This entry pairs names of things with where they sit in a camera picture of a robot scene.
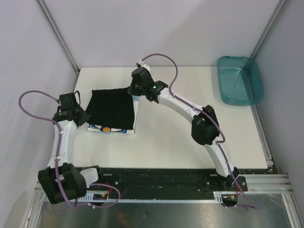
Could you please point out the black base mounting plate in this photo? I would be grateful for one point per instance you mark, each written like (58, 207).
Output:
(168, 185)

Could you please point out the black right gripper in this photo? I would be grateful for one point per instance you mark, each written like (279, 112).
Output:
(132, 90)

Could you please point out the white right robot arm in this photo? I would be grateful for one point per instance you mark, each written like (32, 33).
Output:
(205, 128)

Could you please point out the white daisy t-shirt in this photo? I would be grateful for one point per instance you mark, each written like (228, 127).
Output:
(98, 128)

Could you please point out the left aluminium frame post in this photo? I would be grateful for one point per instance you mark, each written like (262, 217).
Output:
(57, 34)

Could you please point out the aluminium frame post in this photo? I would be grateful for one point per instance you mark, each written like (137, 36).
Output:
(274, 18)
(57, 34)

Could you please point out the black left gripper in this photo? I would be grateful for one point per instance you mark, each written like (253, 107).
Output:
(85, 116)

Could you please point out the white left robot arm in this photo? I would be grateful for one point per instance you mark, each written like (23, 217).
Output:
(61, 180)

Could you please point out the teal plastic bin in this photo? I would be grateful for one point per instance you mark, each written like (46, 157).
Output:
(239, 81)

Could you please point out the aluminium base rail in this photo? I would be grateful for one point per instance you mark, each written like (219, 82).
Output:
(253, 180)

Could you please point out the black t-shirt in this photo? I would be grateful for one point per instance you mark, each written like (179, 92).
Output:
(111, 108)

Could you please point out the right aluminium frame post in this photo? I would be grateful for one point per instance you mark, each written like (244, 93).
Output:
(274, 18)

